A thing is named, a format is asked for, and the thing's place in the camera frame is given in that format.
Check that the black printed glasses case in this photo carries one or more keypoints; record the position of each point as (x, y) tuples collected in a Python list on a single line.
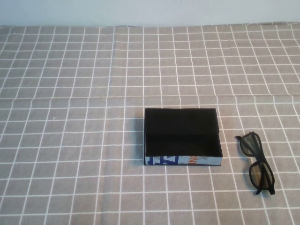
[(180, 131)]

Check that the black framed glasses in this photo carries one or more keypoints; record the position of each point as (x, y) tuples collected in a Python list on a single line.
[(257, 159)]

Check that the grey white-checked tablecloth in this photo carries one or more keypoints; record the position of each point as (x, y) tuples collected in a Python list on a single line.
[(70, 117)]

